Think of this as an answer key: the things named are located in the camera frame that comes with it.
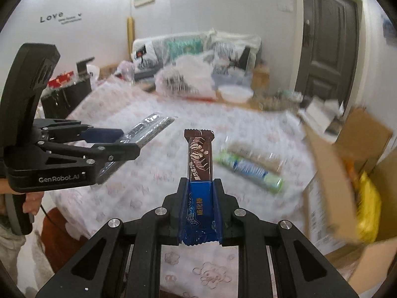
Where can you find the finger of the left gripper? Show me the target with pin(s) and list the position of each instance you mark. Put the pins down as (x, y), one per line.
(93, 133)
(101, 153)

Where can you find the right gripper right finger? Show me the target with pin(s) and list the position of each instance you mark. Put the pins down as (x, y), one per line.
(274, 259)

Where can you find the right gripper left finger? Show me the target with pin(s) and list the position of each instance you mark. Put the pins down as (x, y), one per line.
(124, 260)

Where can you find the grey silver snack packet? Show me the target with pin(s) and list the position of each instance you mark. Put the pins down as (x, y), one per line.
(140, 134)

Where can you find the yellow snack packet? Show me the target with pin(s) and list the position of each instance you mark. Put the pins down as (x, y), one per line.
(369, 206)

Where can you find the brown blue chocolate bar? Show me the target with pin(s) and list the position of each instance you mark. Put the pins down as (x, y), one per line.
(200, 218)

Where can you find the green white candy stick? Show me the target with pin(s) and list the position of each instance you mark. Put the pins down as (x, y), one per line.
(250, 171)

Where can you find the clear brown snack stick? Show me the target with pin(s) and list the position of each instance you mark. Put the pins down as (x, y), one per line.
(267, 160)

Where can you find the orange chicken foot packet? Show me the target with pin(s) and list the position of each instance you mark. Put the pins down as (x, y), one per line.
(351, 172)

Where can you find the person left hand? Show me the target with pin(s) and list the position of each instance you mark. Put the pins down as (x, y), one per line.
(31, 205)

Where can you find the cardboard box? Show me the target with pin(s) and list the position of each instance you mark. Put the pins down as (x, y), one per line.
(351, 200)

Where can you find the wine glass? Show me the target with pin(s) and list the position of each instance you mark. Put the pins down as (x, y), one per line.
(126, 69)

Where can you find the pink patterned tablecloth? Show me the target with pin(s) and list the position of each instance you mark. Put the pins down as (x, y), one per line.
(141, 185)

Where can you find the white printed plastic bag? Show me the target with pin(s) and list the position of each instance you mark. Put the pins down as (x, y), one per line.
(189, 76)

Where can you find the teal tree cushion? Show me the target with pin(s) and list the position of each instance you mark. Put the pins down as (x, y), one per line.
(179, 47)

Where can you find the white plastic bowl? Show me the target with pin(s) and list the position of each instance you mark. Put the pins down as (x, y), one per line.
(235, 94)

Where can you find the silver tissue box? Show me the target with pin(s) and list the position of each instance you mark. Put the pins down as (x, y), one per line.
(319, 114)

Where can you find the clear snack tray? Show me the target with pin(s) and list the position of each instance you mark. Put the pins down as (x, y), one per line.
(283, 100)

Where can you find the grey sofa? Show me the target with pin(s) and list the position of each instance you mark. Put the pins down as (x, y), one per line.
(232, 57)

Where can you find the dark entrance door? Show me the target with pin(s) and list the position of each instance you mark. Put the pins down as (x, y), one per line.
(329, 49)

